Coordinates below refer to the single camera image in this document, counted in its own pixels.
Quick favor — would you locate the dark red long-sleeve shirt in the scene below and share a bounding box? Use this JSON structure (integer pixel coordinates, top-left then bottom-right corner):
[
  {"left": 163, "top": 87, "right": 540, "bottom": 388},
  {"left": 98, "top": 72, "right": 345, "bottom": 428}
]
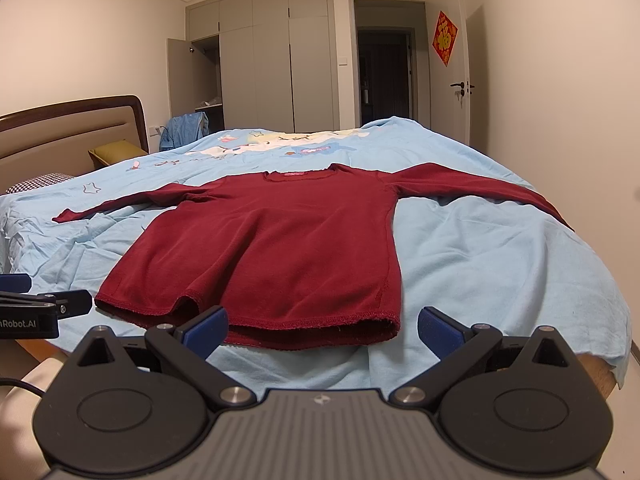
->
[{"left": 52, "top": 162, "right": 572, "bottom": 351}]

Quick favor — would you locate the white bedroom door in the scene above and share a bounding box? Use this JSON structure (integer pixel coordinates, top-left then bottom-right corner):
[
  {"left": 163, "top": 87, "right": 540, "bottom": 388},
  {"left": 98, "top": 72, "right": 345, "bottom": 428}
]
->
[{"left": 425, "top": 0, "right": 471, "bottom": 144}]

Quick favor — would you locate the checkered pillow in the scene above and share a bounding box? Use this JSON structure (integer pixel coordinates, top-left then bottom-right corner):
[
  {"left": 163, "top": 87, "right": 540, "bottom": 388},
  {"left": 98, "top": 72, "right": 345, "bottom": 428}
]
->
[{"left": 4, "top": 172, "right": 73, "bottom": 194}]

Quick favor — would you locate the brown padded headboard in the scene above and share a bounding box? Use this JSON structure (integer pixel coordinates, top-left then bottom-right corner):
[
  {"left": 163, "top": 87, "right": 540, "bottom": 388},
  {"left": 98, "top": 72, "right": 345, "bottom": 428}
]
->
[{"left": 1, "top": 96, "right": 149, "bottom": 191}]

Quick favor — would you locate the olive yellow pillow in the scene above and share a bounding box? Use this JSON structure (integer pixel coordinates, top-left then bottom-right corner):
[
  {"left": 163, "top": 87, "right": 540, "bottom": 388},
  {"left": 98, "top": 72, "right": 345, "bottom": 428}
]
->
[{"left": 89, "top": 140, "right": 148, "bottom": 167}]

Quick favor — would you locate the blue garment on chair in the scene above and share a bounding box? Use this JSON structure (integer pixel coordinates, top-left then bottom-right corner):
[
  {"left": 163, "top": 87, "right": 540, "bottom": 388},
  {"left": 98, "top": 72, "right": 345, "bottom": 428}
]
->
[{"left": 158, "top": 112, "right": 209, "bottom": 152}]

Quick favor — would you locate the open wardrobe door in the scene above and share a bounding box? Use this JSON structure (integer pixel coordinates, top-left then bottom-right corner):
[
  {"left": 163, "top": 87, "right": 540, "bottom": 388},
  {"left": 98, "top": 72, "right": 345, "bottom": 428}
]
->
[{"left": 167, "top": 38, "right": 194, "bottom": 116}]

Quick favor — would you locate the grey built-in wardrobe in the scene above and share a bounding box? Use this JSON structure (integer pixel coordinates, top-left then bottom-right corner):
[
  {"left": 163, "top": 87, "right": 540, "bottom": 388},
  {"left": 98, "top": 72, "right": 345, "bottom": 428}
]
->
[{"left": 183, "top": 0, "right": 340, "bottom": 132}]

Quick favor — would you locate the red fu character decoration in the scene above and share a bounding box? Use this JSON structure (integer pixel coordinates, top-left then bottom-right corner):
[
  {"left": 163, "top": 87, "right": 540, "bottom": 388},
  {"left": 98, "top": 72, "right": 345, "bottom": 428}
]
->
[{"left": 432, "top": 11, "right": 458, "bottom": 66}]

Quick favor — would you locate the black cable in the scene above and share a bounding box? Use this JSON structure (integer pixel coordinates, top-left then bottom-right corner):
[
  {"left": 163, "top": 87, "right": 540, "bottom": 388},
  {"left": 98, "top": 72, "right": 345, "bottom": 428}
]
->
[{"left": 0, "top": 377, "right": 48, "bottom": 395}]

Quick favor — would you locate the orange wooden bed frame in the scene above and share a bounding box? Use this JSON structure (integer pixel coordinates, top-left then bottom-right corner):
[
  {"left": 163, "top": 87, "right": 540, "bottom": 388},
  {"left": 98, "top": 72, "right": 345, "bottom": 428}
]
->
[{"left": 577, "top": 353, "right": 616, "bottom": 399}]

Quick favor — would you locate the black door handle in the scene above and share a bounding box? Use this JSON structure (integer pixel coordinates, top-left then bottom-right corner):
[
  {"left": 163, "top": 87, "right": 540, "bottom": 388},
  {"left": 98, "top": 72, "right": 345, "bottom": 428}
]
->
[{"left": 450, "top": 81, "right": 474, "bottom": 99}]

